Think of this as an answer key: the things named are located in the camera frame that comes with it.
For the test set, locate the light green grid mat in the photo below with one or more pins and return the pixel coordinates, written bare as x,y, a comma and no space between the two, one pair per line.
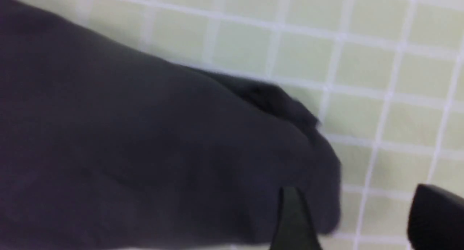
385,78

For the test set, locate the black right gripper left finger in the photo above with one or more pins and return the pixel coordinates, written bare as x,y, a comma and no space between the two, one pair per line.
295,229

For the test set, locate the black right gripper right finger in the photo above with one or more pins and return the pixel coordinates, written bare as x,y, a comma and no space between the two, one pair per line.
436,219

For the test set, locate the gray long-sleeve shirt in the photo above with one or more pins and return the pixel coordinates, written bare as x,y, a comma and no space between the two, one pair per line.
106,147

